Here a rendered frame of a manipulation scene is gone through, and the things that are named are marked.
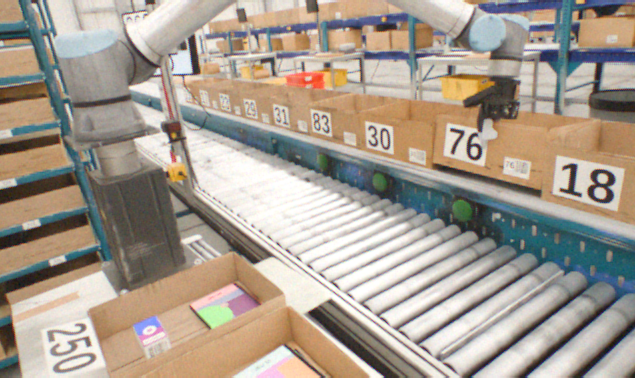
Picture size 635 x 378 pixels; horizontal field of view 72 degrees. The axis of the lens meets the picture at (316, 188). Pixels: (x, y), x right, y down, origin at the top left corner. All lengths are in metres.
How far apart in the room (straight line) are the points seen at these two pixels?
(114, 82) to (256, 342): 0.76
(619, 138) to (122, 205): 1.44
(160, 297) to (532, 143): 1.08
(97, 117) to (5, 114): 0.97
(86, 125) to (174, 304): 0.52
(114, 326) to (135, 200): 0.34
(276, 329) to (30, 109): 1.55
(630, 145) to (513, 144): 0.34
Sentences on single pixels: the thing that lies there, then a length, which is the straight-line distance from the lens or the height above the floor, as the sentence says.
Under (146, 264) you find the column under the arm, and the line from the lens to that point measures 1.40.
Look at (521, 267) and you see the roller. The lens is 1.31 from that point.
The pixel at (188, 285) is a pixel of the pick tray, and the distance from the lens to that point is 1.23.
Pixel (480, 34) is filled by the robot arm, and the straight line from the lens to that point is 1.21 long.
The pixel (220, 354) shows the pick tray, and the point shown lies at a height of 0.81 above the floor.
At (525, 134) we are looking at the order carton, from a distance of 1.36.
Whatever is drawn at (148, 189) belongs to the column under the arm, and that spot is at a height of 1.03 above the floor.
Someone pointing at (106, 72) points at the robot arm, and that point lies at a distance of 1.28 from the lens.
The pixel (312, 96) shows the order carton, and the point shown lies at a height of 1.00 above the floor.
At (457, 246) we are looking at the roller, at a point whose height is 0.74.
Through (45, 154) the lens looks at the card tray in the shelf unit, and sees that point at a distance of 2.22.
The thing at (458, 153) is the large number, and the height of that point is 0.97.
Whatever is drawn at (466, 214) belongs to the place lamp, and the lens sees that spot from 1.44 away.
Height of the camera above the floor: 1.42
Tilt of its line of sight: 21 degrees down
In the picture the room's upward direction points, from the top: 7 degrees counter-clockwise
